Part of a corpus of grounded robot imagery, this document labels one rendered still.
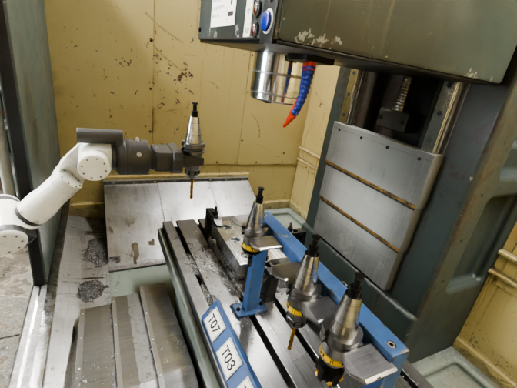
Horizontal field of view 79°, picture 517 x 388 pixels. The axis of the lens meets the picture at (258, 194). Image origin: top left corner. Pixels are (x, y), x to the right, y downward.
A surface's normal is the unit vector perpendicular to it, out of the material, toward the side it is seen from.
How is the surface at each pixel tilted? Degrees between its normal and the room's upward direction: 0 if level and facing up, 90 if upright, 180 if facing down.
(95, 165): 98
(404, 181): 90
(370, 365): 0
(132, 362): 7
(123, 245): 24
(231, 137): 90
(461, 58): 90
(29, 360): 0
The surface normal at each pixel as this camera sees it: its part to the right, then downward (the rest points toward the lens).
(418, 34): 0.43, 0.40
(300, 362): 0.14, -0.91
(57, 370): 0.40, -0.89
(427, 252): -0.89, 0.05
